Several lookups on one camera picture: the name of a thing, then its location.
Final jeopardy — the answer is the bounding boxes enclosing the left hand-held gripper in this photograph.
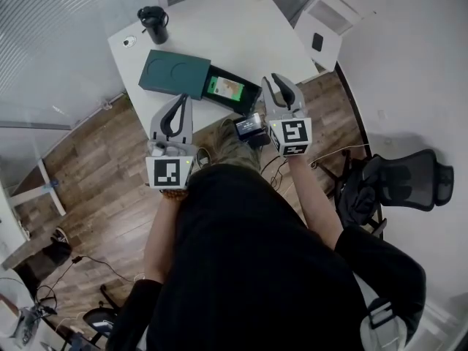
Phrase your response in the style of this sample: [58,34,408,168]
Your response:
[145,93,197,190]

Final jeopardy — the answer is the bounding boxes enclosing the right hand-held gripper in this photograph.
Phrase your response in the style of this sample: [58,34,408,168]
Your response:
[260,72,313,158]

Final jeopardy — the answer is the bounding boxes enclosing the dark green box sleeve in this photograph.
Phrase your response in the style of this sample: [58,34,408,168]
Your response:
[137,48,263,116]

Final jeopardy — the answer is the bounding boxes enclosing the green and white packet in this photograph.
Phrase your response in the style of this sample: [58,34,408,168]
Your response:
[211,75,245,102]

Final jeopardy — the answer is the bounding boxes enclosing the person's right forearm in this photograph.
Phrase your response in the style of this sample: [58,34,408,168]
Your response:
[287,154,344,250]

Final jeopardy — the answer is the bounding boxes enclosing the person's left forearm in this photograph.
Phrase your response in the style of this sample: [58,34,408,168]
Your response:
[144,194,187,287]

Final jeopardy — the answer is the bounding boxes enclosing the grey shoulder bag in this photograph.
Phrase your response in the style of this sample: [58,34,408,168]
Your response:
[360,298,407,351]

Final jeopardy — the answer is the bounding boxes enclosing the person's shoe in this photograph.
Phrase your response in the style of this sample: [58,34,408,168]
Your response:
[195,146,213,170]

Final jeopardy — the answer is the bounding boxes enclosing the small black display device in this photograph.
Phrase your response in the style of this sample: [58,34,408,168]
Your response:
[233,111,271,148]

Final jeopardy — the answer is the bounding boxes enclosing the person's olive trousers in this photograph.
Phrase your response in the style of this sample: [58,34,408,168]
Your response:
[210,118,263,173]

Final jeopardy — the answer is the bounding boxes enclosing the black tumbler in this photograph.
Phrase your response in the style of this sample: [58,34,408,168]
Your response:
[137,5,170,46]

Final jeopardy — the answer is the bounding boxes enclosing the black jacket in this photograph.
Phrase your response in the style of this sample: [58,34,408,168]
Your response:
[336,157,385,226]

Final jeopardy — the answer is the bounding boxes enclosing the white desk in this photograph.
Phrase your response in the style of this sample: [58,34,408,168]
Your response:
[0,158,67,241]

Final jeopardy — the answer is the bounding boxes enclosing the black mesh office chair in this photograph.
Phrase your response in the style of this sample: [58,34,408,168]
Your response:
[310,148,455,239]

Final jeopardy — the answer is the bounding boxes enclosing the wide window blind panel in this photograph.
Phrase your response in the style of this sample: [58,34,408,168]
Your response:
[0,0,125,131]

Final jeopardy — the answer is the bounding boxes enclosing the person's black shirt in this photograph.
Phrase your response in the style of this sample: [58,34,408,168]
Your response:
[105,162,427,351]

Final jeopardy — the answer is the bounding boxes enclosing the black bag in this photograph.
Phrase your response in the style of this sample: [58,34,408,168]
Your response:
[14,232,73,281]

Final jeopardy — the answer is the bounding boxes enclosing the black swivel chair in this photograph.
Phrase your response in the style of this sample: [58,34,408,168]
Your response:
[82,283,121,347]

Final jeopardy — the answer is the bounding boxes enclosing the brown beaded bracelet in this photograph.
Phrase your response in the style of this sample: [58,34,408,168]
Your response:
[160,187,189,201]

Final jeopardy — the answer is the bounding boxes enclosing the white floor cable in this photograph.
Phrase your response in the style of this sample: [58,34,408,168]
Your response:
[309,143,370,167]

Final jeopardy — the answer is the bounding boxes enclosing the black device cable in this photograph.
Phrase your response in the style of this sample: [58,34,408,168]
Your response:
[261,155,290,189]

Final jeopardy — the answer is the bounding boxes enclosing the black power adapter cable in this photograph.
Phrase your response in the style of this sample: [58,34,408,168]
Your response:
[36,254,132,306]

